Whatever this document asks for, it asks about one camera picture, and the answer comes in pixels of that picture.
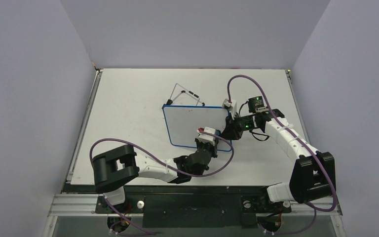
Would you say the aluminium table edge rail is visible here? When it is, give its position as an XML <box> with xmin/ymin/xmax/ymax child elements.
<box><xmin>65</xmin><ymin>69</ymin><xmax>104</xmax><ymax>183</ymax></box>

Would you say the wire whiteboard stand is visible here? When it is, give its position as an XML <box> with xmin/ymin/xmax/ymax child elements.
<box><xmin>162</xmin><ymin>83</ymin><xmax>206</xmax><ymax>108</ymax></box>

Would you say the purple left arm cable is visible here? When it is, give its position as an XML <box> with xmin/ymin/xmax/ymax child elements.
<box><xmin>89</xmin><ymin>130</ymin><xmax>235</xmax><ymax>178</ymax></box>

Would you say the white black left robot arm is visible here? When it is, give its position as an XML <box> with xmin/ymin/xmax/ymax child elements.
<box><xmin>90</xmin><ymin>136</ymin><xmax>219</xmax><ymax>212</ymax></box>

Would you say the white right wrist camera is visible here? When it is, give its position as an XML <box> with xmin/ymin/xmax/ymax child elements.
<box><xmin>222</xmin><ymin>99</ymin><xmax>237</xmax><ymax>119</ymax></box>

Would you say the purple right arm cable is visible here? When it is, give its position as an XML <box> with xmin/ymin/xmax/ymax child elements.
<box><xmin>227</xmin><ymin>75</ymin><xmax>339</xmax><ymax>212</ymax></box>

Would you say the blue framed whiteboard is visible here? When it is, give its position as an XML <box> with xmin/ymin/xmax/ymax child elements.
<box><xmin>162</xmin><ymin>105</ymin><xmax>229</xmax><ymax>148</ymax></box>

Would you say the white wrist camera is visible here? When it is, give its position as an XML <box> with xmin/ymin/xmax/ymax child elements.
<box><xmin>222</xmin><ymin>99</ymin><xmax>237</xmax><ymax>119</ymax></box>
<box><xmin>197</xmin><ymin>127</ymin><xmax>217</xmax><ymax>145</ymax></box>

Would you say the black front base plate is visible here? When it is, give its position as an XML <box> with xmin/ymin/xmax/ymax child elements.
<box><xmin>62</xmin><ymin>185</ymin><xmax>292</xmax><ymax>230</ymax></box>

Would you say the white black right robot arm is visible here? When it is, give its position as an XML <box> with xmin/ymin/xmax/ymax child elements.
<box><xmin>222</xmin><ymin>96</ymin><xmax>336</xmax><ymax>211</ymax></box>

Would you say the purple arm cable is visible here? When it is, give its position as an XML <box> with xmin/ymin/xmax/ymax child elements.
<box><xmin>89</xmin><ymin>130</ymin><xmax>235</xmax><ymax>178</ymax></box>
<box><xmin>227</xmin><ymin>75</ymin><xmax>339</xmax><ymax>212</ymax></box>

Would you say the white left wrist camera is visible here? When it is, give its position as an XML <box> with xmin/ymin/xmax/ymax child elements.
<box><xmin>197</xmin><ymin>127</ymin><xmax>217</xmax><ymax>145</ymax></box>

